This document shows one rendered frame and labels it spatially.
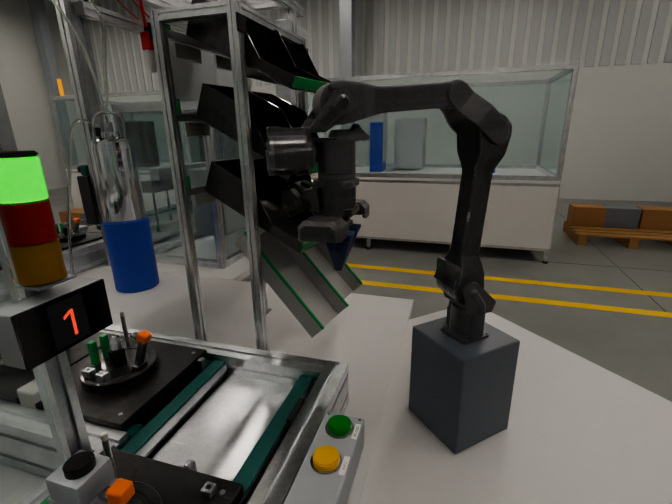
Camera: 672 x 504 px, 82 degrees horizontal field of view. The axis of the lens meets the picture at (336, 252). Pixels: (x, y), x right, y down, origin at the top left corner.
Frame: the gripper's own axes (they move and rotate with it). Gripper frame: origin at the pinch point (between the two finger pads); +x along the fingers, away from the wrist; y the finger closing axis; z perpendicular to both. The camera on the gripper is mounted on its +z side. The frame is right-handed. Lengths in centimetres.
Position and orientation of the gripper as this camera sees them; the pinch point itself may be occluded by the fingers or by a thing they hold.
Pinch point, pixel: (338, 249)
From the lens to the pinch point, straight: 61.4
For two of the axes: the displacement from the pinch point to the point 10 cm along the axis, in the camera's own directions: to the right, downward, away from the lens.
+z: -9.5, -0.7, 2.9
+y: -3.0, 3.0, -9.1
